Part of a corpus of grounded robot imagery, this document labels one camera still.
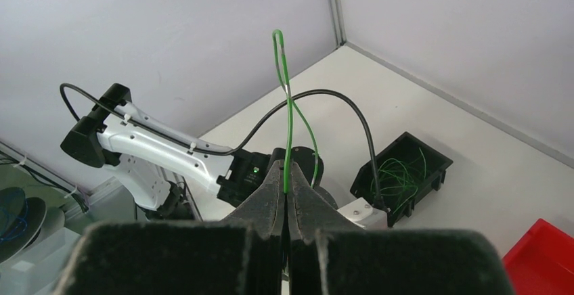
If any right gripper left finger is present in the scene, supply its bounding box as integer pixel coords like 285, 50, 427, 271
223, 160, 285, 294

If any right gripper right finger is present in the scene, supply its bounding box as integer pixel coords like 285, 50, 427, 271
286, 163, 363, 294

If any long green cable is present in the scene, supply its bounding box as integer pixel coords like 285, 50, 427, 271
271, 29, 320, 194

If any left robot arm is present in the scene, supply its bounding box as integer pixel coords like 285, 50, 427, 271
60, 83, 284, 220

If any black plastic bin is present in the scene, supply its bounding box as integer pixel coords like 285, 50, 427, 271
350, 132, 454, 227

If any red plastic bin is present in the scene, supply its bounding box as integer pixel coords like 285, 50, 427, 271
502, 219, 573, 295

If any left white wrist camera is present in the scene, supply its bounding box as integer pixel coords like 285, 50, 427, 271
337, 198, 388, 231

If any left black camera cable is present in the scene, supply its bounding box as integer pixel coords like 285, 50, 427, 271
59, 83, 387, 211

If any background spool with blue wire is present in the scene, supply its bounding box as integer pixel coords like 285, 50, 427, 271
1, 187, 47, 263

